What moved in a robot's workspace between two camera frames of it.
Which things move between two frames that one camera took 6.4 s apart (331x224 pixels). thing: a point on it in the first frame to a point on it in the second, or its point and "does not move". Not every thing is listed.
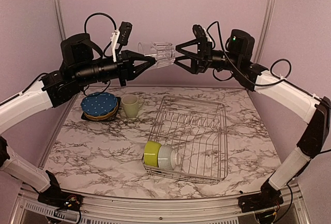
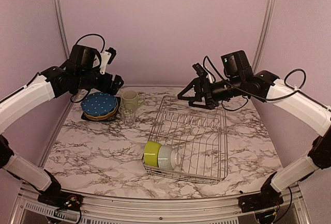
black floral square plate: (84, 117) does not move
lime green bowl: (151, 153) does not move
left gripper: (125, 68) to (114, 85)
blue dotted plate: (99, 103) does not move
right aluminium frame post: (267, 18) does not move
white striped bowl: (168, 158) does not move
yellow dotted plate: (103, 116) does not move
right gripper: (205, 54) to (199, 84)
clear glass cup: (163, 52) to (128, 110)
